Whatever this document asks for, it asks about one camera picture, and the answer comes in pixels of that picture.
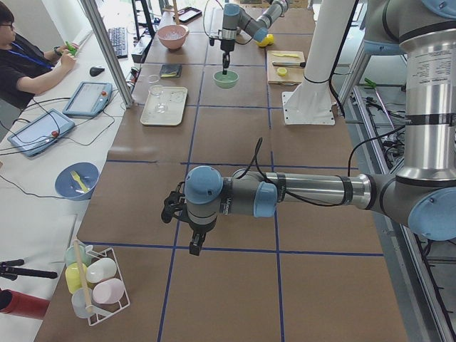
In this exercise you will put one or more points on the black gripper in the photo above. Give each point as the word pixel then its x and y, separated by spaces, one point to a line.
pixel 226 45
pixel 199 229

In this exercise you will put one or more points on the green ceramic bowl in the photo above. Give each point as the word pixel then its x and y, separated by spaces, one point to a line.
pixel 225 80

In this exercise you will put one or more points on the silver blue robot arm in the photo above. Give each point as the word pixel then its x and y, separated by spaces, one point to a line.
pixel 235 17
pixel 421 195

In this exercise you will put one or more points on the pink bowl with ice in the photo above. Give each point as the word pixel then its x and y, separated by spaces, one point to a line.
pixel 173 36

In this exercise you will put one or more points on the blue plastic bowl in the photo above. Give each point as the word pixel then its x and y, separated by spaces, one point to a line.
pixel 69 189

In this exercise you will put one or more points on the yellow lemon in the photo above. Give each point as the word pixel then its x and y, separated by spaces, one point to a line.
pixel 270 39
pixel 263 43

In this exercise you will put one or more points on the grey folded cloth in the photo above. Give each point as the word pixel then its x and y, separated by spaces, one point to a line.
pixel 170 70

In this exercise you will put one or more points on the half lemon slice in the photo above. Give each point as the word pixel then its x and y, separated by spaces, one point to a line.
pixel 282 71

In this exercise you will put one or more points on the wooden cutting board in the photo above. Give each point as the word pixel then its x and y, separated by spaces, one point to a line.
pixel 294 76

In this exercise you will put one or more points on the yellow plastic knife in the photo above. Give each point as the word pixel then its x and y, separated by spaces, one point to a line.
pixel 289 55

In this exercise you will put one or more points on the small clear glass dish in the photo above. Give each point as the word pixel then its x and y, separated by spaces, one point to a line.
pixel 153 79

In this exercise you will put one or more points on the wooden paper towel stand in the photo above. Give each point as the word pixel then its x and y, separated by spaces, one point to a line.
pixel 175 9

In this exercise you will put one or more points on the clear wine glass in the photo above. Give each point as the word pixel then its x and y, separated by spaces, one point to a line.
pixel 156 92

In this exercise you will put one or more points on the cream bear tray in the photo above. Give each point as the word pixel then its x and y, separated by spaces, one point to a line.
pixel 175 98

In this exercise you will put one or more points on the white plastic cup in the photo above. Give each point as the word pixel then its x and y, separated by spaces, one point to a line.
pixel 101 270

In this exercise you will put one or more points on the pink plastic cup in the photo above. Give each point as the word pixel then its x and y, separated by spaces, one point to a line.
pixel 108 291

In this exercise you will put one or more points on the black keyboard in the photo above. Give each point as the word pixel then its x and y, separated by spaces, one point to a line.
pixel 118 37

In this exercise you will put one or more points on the yellow plastic cup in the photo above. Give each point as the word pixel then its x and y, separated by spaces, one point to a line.
pixel 73 279

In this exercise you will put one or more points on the clear plastic cup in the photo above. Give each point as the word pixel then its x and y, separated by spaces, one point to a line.
pixel 78 301

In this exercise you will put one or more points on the green plastic cup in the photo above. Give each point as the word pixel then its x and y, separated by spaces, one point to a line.
pixel 70 256

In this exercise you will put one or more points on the black computer mouse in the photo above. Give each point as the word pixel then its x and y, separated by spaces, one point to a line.
pixel 96 71

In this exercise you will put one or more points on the yellow plastic fork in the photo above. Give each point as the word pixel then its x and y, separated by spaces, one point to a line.
pixel 77 178

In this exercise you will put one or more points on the far blue teach pendant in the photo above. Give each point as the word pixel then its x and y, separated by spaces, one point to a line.
pixel 89 99

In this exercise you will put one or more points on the blue teach pendant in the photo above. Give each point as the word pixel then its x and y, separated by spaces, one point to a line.
pixel 41 133
pixel 89 99

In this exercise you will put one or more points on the black tripod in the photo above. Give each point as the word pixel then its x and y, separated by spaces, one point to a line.
pixel 12 269

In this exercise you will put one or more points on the red cylinder bottle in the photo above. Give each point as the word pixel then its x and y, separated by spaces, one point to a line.
pixel 23 305

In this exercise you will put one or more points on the near blue teach pendant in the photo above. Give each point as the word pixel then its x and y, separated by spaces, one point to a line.
pixel 41 133

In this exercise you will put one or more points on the seated person black shirt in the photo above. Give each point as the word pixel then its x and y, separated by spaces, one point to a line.
pixel 27 71

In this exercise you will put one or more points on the white wire cup rack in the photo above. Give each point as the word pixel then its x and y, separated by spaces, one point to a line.
pixel 102 311

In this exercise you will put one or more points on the aluminium frame post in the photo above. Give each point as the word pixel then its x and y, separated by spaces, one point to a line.
pixel 92 13

